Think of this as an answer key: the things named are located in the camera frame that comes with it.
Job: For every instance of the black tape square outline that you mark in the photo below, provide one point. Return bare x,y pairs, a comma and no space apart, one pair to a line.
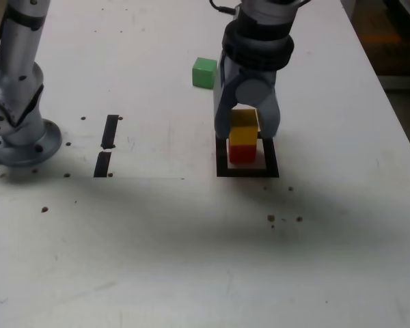
222,164

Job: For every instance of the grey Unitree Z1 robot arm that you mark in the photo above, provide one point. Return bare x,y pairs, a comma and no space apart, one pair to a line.
20,68

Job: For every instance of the red cube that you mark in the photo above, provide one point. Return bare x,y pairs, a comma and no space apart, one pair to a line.
242,153

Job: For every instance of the green cube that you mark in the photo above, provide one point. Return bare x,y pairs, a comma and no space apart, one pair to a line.
203,73

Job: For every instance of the yellow cube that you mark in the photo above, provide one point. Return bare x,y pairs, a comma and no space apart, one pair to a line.
242,136

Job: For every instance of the black tape strip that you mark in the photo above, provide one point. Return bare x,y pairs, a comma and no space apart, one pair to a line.
109,131

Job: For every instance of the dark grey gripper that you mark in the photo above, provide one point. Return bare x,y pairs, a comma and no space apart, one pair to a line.
253,72

